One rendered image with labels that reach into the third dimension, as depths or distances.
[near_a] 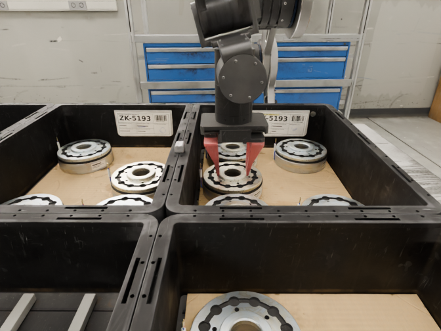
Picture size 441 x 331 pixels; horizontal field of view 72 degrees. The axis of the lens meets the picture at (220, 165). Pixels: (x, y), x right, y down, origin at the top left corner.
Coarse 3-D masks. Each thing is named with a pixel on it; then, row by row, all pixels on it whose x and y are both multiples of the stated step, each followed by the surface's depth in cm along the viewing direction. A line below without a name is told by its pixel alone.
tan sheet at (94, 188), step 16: (128, 160) 64; (144, 160) 64; (160, 160) 64; (48, 176) 58; (64, 176) 58; (80, 176) 58; (96, 176) 58; (32, 192) 53; (48, 192) 53; (64, 192) 53; (80, 192) 53; (96, 192) 53
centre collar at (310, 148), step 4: (292, 144) 62; (296, 144) 63; (300, 144) 63; (304, 144) 63; (308, 144) 62; (292, 148) 61; (296, 148) 60; (308, 148) 60; (312, 148) 61; (300, 152) 60; (304, 152) 60; (308, 152) 60
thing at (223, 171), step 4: (224, 168) 53; (228, 168) 53; (232, 168) 53; (236, 168) 53; (240, 168) 53; (220, 172) 52; (224, 172) 53; (240, 172) 52; (244, 172) 52; (220, 176) 51; (224, 176) 51; (240, 176) 51; (244, 176) 51; (224, 180) 50; (228, 180) 50; (232, 180) 50; (236, 180) 50; (240, 180) 50
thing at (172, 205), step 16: (192, 112) 61; (336, 112) 61; (192, 128) 53; (352, 128) 53; (368, 144) 47; (384, 160) 42; (176, 176) 38; (400, 176) 38; (176, 192) 35; (416, 192) 35; (176, 208) 32; (192, 208) 32; (208, 208) 32; (224, 208) 32; (240, 208) 32; (256, 208) 32; (272, 208) 32; (288, 208) 32; (304, 208) 32; (320, 208) 32; (336, 208) 32; (352, 208) 32; (368, 208) 32; (384, 208) 32; (400, 208) 32; (416, 208) 32; (432, 208) 32
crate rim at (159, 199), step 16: (48, 112) 61; (16, 128) 53; (0, 144) 47; (176, 160) 42; (160, 192) 35; (0, 208) 32; (16, 208) 32; (32, 208) 32; (48, 208) 32; (64, 208) 32; (80, 208) 32; (96, 208) 32; (112, 208) 32; (128, 208) 32; (144, 208) 32; (160, 208) 32
